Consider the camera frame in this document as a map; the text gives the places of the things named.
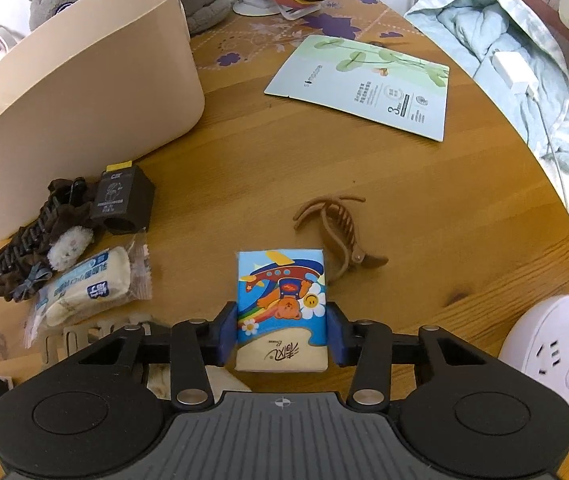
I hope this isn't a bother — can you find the brown plush hair band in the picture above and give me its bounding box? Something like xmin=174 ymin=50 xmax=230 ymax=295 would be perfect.
xmin=0 ymin=177 xmax=108 ymax=303

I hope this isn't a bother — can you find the beige plastic bin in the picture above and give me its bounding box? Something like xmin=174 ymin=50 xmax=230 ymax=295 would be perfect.
xmin=0 ymin=0 xmax=206 ymax=242

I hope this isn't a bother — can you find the light wooden piece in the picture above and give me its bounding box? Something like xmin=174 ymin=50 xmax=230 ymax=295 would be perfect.
xmin=44 ymin=311 xmax=255 ymax=402

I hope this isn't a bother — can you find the brown hair claw clip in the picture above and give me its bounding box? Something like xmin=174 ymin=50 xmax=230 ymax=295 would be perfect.
xmin=293 ymin=193 xmax=389 ymax=281

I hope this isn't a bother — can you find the small black box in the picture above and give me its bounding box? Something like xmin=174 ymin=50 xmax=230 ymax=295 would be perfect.
xmin=89 ymin=162 xmax=156 ymax=234

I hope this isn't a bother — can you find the clear wrapped white snack packet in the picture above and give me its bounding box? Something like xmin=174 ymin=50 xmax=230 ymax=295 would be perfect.
xmin=23 ymin=240 xmax=153 ymax=349

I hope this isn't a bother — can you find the white round stand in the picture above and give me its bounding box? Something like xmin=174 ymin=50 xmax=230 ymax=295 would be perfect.
xmin=232 ymin=0 xmax=326 ymax=22

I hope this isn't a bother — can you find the cartoon printed tissue packet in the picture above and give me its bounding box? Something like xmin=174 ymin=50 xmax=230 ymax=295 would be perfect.
xmin=236 ymin=248 xmax=329 ymax=372

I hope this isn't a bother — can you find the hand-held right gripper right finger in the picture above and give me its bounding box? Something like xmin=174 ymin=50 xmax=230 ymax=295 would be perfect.
xmin=325 ymin=301 xmax=496 ymax=409

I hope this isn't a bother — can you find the round white power strip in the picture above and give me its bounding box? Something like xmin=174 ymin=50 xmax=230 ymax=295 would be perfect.
xmin=497 ymin=294 xmax=569 ymax=434

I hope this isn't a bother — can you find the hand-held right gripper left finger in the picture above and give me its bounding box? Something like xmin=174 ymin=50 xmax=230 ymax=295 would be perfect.
xmin=62 ymin=301 xmax=240 ymax=409

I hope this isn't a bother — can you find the white charger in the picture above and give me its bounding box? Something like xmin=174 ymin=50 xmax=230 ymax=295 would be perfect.
xmin=491 ymin=50 xmax=540 ymax=96

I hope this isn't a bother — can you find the wooden desktop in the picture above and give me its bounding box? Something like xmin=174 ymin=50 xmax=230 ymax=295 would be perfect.
xmin=0 ymin=0 xmax=569 ymax=411

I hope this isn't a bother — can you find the light green face mask packet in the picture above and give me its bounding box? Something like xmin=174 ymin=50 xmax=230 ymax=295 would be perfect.
xmin=264 ymin=34 xmax=450 ymax=142

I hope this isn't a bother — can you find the white charger cable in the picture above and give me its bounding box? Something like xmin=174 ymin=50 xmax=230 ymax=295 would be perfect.
xmin=528 ymin=89 xmax=569 ymax=212

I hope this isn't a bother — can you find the light blue quilt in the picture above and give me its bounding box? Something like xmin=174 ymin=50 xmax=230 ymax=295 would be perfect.
xmin=403 ymin=0 xmax=569 ymax=220

